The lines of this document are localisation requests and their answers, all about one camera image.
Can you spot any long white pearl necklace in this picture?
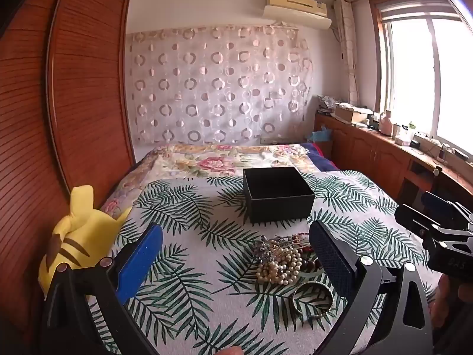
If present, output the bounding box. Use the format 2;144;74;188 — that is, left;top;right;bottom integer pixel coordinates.
255;237;304;286

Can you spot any green gold bangle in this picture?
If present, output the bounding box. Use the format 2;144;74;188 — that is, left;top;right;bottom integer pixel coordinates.
292;282;335;320

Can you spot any pink bottle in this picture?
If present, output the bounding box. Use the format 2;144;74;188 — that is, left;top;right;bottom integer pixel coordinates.
379;110;394;136

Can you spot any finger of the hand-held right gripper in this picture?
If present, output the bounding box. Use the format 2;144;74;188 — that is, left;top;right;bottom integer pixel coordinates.
422;191;463;223
395;204;442;236

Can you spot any brown wooden bead bracelet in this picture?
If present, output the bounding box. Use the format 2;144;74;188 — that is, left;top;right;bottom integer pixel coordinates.
294;234;319;272

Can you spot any person's right hand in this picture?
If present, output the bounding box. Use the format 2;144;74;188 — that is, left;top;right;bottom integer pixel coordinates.
433;272;473;329

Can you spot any light blue bag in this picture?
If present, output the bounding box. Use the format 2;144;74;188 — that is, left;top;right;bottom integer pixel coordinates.
312;126;333;143

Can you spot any wooden slatted wardrobe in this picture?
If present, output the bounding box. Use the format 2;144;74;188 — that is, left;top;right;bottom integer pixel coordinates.
0;0;135;355

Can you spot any dark blue blanket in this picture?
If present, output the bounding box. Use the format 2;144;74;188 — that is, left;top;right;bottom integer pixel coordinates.
299;142;341;172

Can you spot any yellow plush toy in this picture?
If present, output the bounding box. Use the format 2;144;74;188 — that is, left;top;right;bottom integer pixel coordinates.
38;185;133;302

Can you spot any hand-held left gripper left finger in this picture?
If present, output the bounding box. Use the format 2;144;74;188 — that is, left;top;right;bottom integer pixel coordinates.
40;223;164;355

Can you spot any leaf print cloth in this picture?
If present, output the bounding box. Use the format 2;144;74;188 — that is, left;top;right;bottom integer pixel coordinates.
89;170;440;355

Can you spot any wooden framed window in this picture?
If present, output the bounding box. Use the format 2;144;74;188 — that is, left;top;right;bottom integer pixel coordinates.
370;0;473;156

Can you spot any patterned window curtain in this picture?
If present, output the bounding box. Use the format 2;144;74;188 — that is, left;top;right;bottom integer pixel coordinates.
334;0;361;106

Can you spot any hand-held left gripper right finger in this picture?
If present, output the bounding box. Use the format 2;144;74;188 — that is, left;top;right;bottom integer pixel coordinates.
309;220;434;355

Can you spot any circle patterned sheer curtain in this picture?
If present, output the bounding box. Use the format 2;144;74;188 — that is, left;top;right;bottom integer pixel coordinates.
126;22;315;146

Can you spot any cardboard box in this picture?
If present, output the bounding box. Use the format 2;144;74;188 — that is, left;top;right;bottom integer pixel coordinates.
334;105;374;124

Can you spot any beige air conditioner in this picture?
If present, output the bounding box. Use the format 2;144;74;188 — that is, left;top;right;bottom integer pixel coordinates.
263;0;332;30

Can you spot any wooden side cabinet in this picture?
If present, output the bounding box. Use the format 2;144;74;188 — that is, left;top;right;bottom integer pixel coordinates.
314;113;473;208

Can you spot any silver crown ornament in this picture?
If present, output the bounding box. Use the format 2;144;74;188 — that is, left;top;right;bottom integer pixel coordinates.
252;236;276;265

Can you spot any floral blanket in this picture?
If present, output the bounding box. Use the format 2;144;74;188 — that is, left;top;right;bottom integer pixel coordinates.
100;143;322;215

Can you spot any black square box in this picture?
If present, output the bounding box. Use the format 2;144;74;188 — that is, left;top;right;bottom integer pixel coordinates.
243;166;316;224

